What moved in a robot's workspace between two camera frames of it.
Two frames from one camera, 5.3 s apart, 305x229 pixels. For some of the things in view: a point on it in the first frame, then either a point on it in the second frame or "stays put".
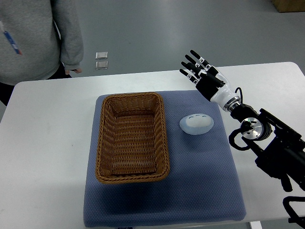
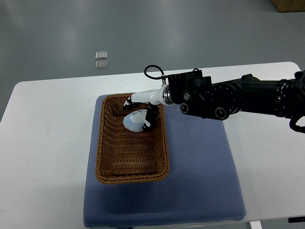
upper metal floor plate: (101, 55) stays put
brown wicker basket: (132, 142) stays put
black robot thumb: (212, 79) -> (151, 115)
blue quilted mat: (202, 186) stays put
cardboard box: (289, 5) stays put
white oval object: (196, 123) -> (134, 120)
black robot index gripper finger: (189, 75) -> (128, 103)
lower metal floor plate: (101, 65) stays put
